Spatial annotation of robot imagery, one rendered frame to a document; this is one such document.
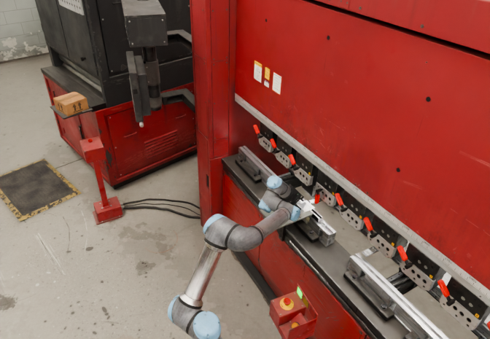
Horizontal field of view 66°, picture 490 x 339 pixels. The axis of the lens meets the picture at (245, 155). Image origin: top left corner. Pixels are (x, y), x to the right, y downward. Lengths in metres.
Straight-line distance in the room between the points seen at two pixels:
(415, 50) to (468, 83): 0.22
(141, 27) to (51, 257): 2.11
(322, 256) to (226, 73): 1.33
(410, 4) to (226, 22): 1.32
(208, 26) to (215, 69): 0.29
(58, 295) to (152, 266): 0.71
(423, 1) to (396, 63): 0.24
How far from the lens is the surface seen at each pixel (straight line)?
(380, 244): 1.90
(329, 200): 2.06
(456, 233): 1.61
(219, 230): 1.70
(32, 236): 3.91
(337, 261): 2.23
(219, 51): 2.54
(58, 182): 4.44
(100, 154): 3.38
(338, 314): 2.24
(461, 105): 1.44
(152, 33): 2.51
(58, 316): 3.24
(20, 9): 8.25
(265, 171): 2.62
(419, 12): 1.47
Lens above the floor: 2.50
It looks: 33 degrees down
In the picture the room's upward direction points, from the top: 2 degrees clockwise
